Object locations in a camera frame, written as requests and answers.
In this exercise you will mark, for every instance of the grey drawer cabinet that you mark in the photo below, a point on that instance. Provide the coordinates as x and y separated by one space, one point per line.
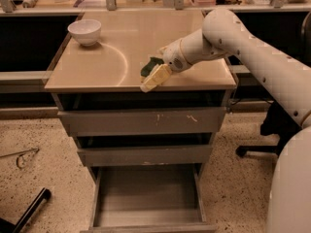
106 76

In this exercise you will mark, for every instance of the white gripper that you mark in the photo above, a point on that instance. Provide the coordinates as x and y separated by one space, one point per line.
173 57

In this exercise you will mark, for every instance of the black office chair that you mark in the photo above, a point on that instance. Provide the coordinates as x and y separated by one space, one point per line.
277 122

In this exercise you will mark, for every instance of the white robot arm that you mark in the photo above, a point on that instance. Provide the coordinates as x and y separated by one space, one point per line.
288 81

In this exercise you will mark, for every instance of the grey top drawer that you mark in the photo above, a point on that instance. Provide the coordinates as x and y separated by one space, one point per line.
142 122

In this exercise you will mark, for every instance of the metal wire tool on floor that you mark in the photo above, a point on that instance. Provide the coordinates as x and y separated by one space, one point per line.
21 156

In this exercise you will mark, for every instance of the grey middle drawer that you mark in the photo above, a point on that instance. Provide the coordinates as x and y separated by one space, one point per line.
145 155

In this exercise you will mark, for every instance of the white ceramic bowl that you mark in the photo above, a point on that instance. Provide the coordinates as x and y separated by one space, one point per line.
86 32

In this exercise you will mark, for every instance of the grey open bottom drawer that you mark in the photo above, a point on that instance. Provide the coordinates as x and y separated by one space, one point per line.
148 199

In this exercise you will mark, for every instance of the green and yellow sponge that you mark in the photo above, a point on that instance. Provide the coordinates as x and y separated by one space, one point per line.
147 69

